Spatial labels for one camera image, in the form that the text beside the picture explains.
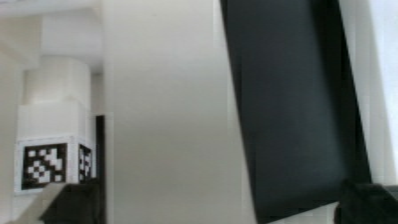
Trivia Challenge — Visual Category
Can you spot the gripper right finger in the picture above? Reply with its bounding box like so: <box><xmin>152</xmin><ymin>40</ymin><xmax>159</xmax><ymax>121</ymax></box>
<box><xmin>334</xmin><ymin>182</ymin><xmax>398</xmax><ymax>224</ymax></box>

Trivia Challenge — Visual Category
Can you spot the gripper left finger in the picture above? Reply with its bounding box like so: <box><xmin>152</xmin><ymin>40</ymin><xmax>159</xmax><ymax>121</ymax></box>
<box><xmin>39</xmin><ymin>179</ymin><xmax>104</xmax><ymax>224</ymax></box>

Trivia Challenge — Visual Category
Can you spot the white chair seat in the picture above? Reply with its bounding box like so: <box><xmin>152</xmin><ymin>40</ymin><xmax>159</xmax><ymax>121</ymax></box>
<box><xmin>0</xmin><ymin>8</ymin><xmax>101</xmax><ymax>224</ymax></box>

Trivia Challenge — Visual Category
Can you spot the white chair back frame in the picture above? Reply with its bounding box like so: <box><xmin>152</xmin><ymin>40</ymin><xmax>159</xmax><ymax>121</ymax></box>
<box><xmin>101</xmin><ymin>0</ymin><xmax>398</xmax><ymax>224</ymax></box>

